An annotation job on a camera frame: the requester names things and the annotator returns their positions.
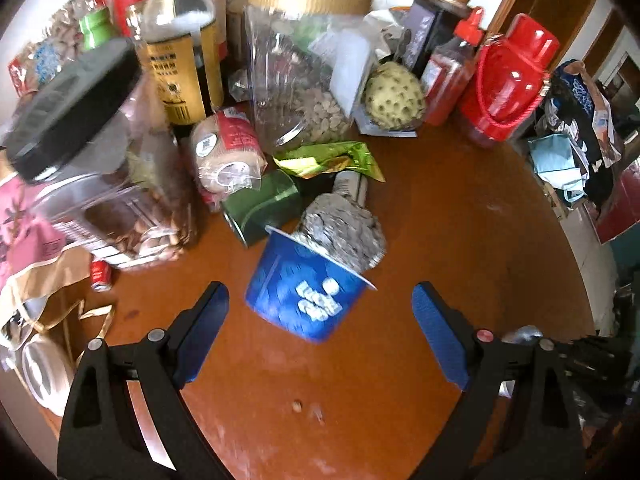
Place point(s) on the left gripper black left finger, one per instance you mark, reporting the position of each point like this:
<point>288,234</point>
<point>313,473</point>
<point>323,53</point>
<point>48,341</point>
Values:
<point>100,437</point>

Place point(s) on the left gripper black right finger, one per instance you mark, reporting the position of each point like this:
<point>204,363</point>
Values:
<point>541,437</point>

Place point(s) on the blue lucky paper cup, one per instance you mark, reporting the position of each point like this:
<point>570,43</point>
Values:
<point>301,291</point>

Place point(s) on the green tin can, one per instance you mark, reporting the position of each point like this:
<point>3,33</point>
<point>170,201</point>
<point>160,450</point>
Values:
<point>250,212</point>

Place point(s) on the green foil wrapper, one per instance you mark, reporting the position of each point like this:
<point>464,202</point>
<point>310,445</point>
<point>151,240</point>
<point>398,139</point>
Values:
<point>311,160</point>

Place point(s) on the white round bowl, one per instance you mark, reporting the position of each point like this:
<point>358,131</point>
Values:
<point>47,373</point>

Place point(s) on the wooden table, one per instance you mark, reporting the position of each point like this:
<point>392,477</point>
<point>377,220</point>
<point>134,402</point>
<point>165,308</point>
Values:
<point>368,402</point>

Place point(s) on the pink gift bag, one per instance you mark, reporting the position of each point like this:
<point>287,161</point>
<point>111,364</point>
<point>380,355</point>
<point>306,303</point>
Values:
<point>36,259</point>

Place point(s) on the clear jar black lid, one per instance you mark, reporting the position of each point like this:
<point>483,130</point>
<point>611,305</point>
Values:
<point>95,146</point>

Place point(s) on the pile of clothes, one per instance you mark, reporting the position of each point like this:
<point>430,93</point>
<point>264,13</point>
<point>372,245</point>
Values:
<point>576,149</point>

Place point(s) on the pink wrapped package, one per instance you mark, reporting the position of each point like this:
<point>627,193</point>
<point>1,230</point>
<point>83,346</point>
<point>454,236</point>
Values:
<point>226,156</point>

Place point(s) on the red thermos jug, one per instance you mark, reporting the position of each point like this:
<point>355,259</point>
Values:
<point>510,80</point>

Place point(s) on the red cap sauce bottle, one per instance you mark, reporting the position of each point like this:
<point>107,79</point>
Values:
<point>450,68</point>

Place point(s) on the red snack packet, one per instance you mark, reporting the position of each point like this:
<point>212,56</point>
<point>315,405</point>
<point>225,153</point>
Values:
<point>39,62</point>

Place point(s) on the green bottle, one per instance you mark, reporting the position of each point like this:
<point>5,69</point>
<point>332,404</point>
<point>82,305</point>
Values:
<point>97,28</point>

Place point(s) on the yellow label liquor bottle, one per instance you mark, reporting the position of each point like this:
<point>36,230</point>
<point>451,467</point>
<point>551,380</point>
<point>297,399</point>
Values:
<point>181,38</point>

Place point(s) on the clear jar gold lid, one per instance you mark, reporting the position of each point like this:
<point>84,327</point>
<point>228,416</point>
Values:
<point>307,64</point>

